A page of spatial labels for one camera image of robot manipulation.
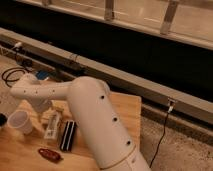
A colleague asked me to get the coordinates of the black object at left edge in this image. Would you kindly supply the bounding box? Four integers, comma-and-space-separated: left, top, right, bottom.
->
0, 113, 7, 127

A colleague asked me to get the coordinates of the blue object on floor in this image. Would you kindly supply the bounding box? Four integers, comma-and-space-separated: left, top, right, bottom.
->
35, 70, 50, 80

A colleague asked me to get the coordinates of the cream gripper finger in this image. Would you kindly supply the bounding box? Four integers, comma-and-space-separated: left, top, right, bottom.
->
39, 106, 56, 121

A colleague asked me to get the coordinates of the black coiled floor cable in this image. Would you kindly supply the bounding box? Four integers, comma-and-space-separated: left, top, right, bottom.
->
1, 59, 34, 88

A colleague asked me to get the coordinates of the white plug on rail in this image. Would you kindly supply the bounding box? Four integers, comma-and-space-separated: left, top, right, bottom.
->
12, 42, 23, 49

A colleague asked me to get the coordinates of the white paper cup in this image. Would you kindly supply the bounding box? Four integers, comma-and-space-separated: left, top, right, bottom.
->
7, 110, 33, 134

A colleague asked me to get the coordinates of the white plastic bottle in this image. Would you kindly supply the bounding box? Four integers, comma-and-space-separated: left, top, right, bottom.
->
44, 110, 62, 140

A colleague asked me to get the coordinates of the black cable with white plug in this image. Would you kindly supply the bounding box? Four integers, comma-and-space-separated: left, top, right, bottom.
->
147, 99, 175, 169

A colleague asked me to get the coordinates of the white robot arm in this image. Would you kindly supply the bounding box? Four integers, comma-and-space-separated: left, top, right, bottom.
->
10, 74, 151, 171

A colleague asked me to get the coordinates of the black striped rectangular box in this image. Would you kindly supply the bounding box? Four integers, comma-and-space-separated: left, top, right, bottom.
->
60, 121, 76, 151

